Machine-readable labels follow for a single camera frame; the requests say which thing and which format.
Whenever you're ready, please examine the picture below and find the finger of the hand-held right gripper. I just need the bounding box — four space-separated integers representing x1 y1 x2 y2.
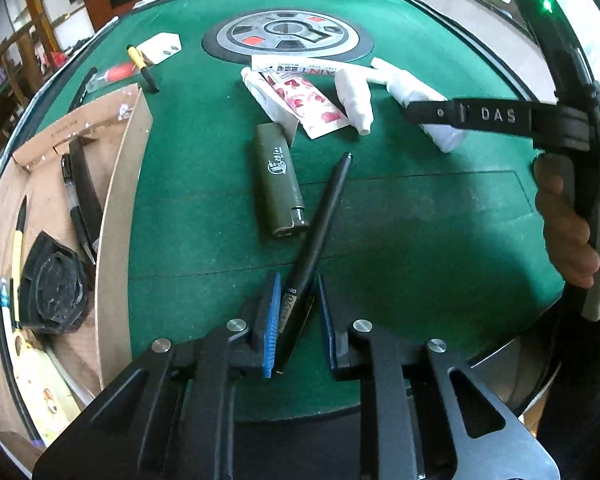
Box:
405 99 536 137

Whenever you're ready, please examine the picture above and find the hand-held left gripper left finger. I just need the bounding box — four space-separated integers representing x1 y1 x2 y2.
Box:
32 272 284 480

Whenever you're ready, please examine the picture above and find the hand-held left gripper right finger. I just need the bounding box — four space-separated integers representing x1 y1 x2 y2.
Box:
317 273 561 480

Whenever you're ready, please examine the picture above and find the black pen with white label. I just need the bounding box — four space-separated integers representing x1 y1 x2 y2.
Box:
275 151 354 375

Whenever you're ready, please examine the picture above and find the brown cardboard box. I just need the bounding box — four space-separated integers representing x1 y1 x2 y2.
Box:
0 82 155 471

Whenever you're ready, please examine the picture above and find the round black plastic object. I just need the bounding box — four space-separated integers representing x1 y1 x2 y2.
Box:
17 230 91 335

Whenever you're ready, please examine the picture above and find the yellow printed card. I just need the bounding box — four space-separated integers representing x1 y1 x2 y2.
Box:
7 327 83 448

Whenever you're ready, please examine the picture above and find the clear and black pen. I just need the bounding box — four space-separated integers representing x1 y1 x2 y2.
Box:
60 154 97 266

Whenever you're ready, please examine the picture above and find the black strip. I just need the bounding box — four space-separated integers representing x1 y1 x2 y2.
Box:
67 136 105 256

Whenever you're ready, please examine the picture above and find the white pen with blue tip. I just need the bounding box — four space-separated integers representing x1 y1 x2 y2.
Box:
0 275 46 448

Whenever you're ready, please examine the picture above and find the person's right forearm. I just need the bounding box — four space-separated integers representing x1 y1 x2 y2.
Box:
535 285 600 480

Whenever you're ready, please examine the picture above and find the person's right hand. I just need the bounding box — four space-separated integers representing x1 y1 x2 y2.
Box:
532 154 600 290

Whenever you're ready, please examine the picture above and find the white tube right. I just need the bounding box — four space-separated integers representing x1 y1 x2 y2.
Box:
370 57 468 154

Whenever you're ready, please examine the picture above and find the small white bottle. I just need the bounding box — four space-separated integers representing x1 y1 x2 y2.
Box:
334 67 376 137

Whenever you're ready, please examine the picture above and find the dark green lighter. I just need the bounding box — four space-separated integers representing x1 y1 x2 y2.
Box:
255 122 310 239

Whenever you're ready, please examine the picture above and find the pink patterned sachet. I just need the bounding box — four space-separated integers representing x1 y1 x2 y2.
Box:
262 71 351 140

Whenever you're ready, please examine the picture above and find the long white tube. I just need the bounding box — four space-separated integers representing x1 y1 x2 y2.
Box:
251 55 371 77

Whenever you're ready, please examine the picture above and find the round grey table centre panel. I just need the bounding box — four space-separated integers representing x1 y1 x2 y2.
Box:
201 7 373 63

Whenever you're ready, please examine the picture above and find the white squeeze tube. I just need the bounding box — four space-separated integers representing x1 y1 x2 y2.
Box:
240 66 301 148

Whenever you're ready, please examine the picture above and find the yellow and black pen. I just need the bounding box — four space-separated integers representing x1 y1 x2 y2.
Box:
125 44 161 95

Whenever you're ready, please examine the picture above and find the small red plastic object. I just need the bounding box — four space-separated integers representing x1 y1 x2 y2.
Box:
86 61 136 93

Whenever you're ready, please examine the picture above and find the white card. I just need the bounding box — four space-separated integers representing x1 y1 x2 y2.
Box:
136 32 182 63

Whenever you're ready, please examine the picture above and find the thin black pen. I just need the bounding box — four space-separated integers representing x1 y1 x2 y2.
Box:
67 66 98 113

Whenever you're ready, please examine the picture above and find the wooden wall shelf unit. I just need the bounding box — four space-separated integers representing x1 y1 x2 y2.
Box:
0 0 101 111

